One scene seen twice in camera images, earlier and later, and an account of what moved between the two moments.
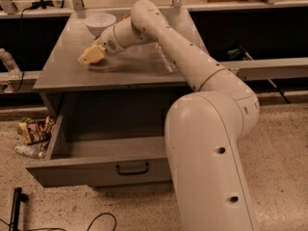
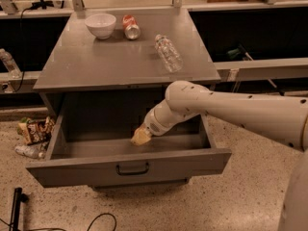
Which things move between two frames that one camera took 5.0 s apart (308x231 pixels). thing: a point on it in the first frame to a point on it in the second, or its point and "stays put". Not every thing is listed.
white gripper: [108, 42] to [152, 125]
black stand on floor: [18, 197] stays put
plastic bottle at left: [12, 66] stays put
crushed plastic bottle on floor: [35, 151] stays put
